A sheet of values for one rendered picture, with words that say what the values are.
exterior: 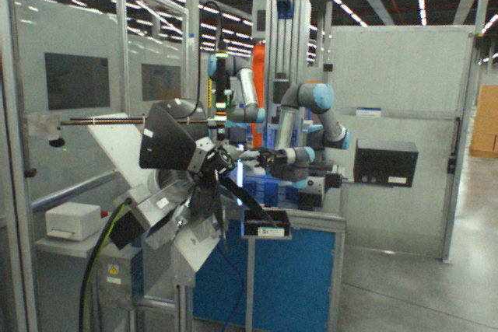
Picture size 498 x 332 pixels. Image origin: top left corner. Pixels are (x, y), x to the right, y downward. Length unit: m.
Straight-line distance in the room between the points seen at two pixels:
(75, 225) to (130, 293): 0.35
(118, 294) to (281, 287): 0.88
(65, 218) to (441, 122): 2.80
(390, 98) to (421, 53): 0.42
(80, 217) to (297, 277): 1.12
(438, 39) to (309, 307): 2.29
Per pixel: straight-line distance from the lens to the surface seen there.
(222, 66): 1.36
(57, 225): 1.60
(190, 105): 1.48
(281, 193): 2.12
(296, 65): 2.20
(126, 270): 1.45
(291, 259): 1.91
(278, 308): 2.08
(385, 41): 3.15
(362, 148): 1.63
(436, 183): 3.34
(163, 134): 1.14
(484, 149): 9.27
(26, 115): 1.33
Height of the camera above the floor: 1.51
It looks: 11 degrees down
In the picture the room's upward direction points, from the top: 2 degrees clockwise
